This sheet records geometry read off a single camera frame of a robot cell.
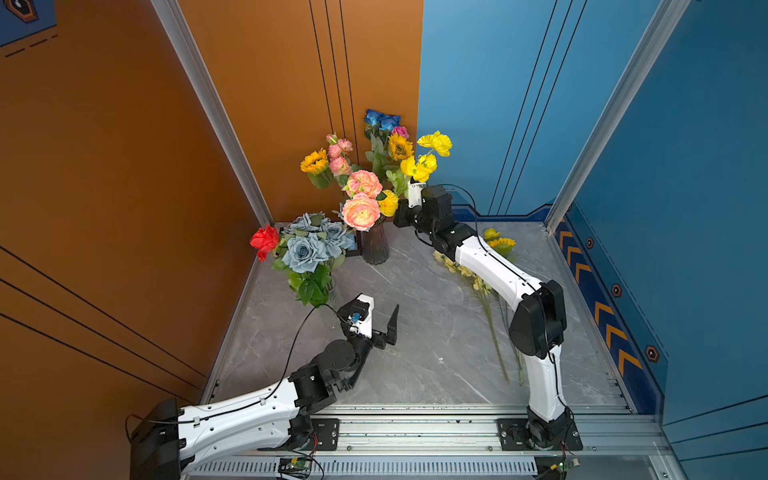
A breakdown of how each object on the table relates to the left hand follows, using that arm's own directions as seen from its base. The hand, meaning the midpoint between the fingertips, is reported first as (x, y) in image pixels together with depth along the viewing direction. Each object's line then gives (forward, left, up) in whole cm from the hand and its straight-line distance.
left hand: (379, 299), depth 71 cm
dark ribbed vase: (+30, +3, -16) cm, 34 cm away
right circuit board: (-30, -42, -24) cm, 57 cm away
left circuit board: (-31, +20, -26) cm, 45 cm away
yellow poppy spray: (+43, -42, -23) cm, 64 cm away
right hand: (+29, -3, +6) cm, 30 cm away
